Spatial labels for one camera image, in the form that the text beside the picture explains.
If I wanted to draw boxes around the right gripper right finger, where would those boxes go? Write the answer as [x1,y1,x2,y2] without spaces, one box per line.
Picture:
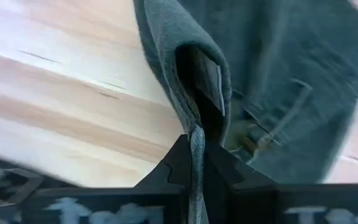
[203,141,278,224]

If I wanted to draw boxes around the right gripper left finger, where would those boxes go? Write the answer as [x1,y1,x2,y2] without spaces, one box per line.
[134,134,195,224]

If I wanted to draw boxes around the green denim cap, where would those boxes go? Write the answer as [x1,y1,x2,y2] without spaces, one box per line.
[132,0,358,224]

